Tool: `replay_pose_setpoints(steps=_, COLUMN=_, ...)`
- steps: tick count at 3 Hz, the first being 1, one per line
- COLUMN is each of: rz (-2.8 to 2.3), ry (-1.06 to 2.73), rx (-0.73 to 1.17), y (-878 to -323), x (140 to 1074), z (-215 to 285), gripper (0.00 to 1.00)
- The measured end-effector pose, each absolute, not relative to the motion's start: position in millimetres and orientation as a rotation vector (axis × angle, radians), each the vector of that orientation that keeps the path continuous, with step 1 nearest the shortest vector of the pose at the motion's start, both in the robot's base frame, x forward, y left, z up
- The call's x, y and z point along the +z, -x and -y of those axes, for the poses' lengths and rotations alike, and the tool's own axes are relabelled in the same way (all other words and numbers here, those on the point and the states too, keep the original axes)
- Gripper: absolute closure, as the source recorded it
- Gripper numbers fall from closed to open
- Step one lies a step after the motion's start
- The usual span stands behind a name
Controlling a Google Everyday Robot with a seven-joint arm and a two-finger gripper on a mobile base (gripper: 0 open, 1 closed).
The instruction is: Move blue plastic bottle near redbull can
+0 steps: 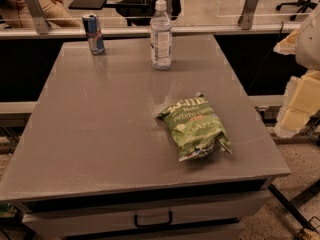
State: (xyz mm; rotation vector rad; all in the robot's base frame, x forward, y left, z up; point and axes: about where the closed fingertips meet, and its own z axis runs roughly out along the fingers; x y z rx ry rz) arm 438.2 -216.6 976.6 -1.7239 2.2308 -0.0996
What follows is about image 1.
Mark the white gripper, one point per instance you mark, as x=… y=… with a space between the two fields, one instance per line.
x=309 y=44

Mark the clear blue plastic water bottle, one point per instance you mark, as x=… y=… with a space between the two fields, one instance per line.
x=161 y=37

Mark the blue silver redbull can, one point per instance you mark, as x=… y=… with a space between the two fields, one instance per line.
x=93 y=34

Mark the black office chair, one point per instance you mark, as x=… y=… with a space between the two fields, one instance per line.
x=302 y=5

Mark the green potato chips bag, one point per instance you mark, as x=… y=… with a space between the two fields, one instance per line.
x=195 y=128

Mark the black background desk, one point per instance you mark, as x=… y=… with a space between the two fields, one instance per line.
x=121 y=12

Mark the glass barrier panel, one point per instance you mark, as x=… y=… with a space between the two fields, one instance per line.
x=212 y=12

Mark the seated person in background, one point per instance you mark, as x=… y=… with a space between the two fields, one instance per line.
x=18 y=13

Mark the left metal barrier bracket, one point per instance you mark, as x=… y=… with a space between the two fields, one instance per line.
x=40 y=22

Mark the grey drawer with black handle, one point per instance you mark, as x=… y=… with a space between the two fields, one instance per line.
x=215 y=217

